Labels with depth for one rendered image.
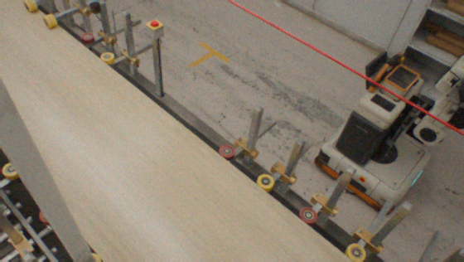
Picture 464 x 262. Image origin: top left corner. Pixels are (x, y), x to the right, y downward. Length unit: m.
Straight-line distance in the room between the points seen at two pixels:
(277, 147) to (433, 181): 1.30
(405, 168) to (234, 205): 1.61
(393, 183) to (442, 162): 0.85
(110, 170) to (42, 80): 0.77
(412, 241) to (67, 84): 2.51
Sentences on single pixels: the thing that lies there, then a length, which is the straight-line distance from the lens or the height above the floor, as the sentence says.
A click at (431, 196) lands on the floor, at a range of 3.31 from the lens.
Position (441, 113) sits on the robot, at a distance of 2.51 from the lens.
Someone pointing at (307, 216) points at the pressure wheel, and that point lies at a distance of 1.72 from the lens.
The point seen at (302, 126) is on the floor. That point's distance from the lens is 3.29.
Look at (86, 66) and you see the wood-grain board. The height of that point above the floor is 0.90.
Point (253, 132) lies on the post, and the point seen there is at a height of 0.98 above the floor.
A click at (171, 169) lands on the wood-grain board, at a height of 0.90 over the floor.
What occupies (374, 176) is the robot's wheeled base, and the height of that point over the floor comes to 0.28.
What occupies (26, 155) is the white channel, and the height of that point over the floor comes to 1.79.
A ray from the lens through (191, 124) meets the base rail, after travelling 2.22.
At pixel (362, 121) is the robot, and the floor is 0.67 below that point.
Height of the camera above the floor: 2.37
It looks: 49 degrees down
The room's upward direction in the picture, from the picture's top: 8 degrees clockwise
